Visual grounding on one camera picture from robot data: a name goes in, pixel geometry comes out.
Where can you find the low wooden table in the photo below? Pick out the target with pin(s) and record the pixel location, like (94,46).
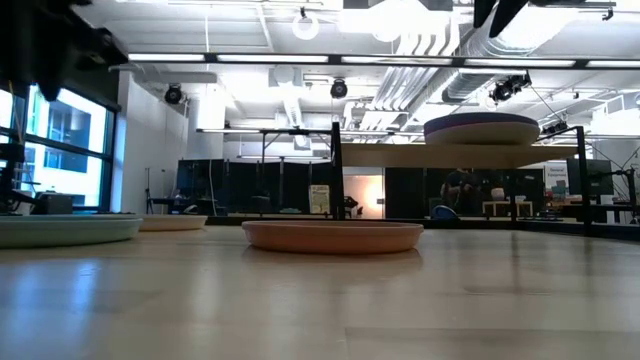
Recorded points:
(507,203)

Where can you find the round white ceiling lamp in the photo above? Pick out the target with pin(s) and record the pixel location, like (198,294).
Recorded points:
(295,26)

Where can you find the mint green plate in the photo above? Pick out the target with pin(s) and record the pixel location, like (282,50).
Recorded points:
(65,232)

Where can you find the large window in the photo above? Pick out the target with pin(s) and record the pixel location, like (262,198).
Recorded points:
(70,125)

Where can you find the round black ceiling speaker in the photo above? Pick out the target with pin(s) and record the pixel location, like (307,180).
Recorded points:
(173,94)
(338,89)

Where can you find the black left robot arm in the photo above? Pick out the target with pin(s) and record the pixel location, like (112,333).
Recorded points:
(40,40)

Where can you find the person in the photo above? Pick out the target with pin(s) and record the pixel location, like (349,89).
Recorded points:
(460,190)

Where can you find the purple plate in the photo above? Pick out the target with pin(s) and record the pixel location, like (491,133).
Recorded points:
(480,120)

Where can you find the white printed sign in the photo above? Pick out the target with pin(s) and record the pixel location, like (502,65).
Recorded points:
(556,172)

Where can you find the black desktop monitor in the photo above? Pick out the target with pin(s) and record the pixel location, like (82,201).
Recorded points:
(590,177)

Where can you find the wooden shelf with black frame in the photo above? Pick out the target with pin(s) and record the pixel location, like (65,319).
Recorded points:
(400,156)

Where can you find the black equipment box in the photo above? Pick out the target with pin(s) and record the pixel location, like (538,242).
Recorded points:
(52,204)

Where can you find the black ceiling spotlight cluster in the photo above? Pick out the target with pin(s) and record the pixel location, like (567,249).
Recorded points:
(502,91)

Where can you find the black partition wall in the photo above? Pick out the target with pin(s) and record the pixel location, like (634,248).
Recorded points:
(240,180)

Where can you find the black ceiling camera cluster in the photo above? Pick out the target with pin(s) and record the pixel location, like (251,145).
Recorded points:
(555,127)

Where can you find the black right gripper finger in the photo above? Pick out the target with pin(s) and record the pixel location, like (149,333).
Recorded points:
(507,15)
(484,12)

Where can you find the small yellow poster sign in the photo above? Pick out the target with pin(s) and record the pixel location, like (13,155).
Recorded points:
(319,199)

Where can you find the blue rounded object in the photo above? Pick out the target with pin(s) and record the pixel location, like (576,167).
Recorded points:
(444,213)

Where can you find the terracotta plate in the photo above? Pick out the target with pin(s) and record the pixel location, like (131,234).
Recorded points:
(330,240)

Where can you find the small off-white plate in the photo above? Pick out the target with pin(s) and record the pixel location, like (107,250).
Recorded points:
(175,223)

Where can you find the large blue plate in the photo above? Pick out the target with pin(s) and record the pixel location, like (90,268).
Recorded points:
(482,136)

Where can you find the pink white bag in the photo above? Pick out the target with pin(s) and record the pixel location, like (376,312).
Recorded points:
(498,194)

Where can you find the overhead light bar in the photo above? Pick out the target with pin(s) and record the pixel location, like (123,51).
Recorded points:
(270,58)

